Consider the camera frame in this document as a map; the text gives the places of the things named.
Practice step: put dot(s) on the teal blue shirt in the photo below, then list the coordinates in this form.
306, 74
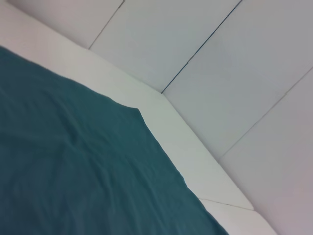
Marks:
73, 151

